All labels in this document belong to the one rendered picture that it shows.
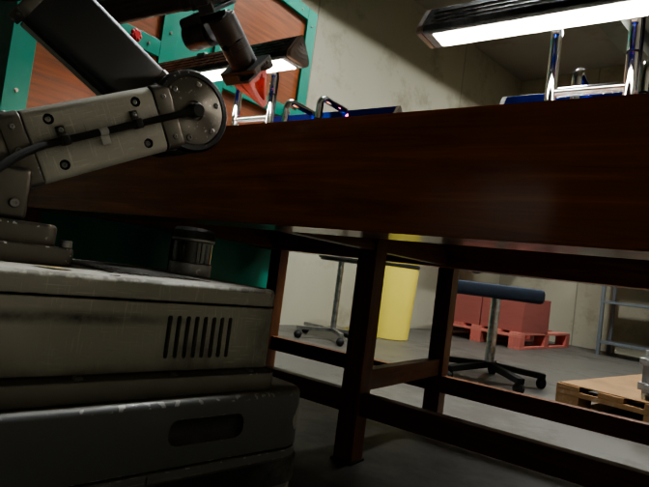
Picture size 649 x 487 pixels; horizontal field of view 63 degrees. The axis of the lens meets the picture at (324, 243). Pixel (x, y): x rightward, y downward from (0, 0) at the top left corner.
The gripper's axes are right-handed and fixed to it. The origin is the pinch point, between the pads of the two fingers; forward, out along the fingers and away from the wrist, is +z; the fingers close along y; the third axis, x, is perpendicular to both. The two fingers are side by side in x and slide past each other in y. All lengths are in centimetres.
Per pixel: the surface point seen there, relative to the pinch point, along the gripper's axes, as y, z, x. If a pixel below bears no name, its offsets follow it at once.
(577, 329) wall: 41, 533, -350
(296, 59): 7.7, 2.3, -25.1
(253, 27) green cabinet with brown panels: 88, 17, -99
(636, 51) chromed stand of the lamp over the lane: -67, 16, -35
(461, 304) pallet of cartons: 126, 392, -251
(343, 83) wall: 209, 153, -307
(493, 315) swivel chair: 16, 207, -107
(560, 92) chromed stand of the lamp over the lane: -54, 20, -29
